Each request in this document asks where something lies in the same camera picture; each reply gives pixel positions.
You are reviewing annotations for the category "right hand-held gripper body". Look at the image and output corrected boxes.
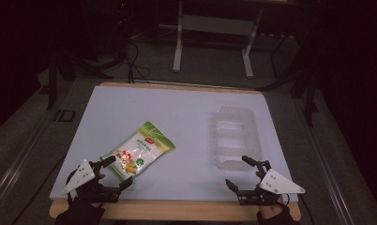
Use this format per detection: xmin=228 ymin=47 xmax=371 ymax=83
xmin=236 ymin=160 xmax=307 ymax=207

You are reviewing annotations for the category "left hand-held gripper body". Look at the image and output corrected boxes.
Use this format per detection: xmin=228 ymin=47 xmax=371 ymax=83
xmin=63 ymin=158 xmax=122 ymax=204

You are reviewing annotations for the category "clear plastic tray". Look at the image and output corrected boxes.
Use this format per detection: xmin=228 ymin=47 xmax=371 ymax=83
xmin=211 ymin=105 xmax=264 ymax=172

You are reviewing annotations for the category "green and white snack packet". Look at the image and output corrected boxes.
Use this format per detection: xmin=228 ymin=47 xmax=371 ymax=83
xmin=99 ymin=121 xmax=177 ymax=182

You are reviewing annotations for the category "person's left hand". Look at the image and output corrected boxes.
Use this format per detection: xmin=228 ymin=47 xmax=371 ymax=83
xmin=71 ymin=172 xmax=107 ymax=210

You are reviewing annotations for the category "person's right hand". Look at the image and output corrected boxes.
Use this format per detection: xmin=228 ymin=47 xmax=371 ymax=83
xmin=254 ymin=170 xmax=288 ymax=220

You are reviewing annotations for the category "wooden table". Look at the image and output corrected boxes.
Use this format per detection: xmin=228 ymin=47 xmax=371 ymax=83
xmin=49 ymin=82 xmax=302 ymax=222

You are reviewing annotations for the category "white table mat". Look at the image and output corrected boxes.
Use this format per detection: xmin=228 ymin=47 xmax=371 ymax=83
xmin=49 ymin=85 xmax=299 ymax=203

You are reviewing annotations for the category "black metal stand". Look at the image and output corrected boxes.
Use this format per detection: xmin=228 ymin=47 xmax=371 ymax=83
xmin=289 ymin=60 xmax=321 ymax=128

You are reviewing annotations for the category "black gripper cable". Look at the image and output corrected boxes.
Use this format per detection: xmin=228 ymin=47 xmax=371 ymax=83
xmin=279 ymin=192 xmax=314 ymax=224

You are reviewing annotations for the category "black floor bracket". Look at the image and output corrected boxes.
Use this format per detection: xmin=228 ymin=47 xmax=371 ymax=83
xmin=53 ymin=109 xmax=77 ymax=123

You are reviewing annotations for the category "white metal desk frame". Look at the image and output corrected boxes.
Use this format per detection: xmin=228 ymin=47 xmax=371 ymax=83
xmin=172 ymin=0 xmax=264 ymax=80

